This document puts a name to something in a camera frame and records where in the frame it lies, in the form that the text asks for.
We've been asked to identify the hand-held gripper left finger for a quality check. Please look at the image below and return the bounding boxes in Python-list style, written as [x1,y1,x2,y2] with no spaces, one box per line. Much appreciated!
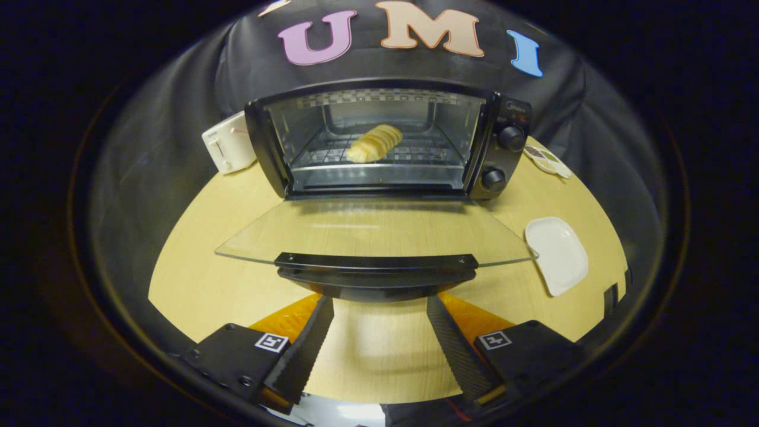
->
[178,295,336,415]

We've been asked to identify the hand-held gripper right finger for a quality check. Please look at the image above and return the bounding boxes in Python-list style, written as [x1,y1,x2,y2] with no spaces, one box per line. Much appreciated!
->
[426,294,588,410]

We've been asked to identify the black toaster oven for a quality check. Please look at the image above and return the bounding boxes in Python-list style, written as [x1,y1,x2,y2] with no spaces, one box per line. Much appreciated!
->
[215,77,539,303]

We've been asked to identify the golden ridged bread roll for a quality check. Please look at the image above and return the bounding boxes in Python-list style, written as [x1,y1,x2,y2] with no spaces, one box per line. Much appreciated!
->
[346,124,403,164]

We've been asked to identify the white pop-up toaster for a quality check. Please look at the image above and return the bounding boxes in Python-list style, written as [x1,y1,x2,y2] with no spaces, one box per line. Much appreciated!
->
[202,111,257,175]

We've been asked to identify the white square plate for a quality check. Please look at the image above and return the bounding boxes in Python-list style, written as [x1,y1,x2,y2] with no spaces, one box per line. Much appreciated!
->
[525,216,589,297]

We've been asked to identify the white divided condiment dish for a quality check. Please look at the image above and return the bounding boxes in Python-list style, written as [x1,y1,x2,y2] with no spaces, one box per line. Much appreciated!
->
[523,144,573,180]

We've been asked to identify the black backdrop cloth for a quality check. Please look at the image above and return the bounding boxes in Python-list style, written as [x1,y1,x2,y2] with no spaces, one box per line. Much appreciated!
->
[89,0,671,356]

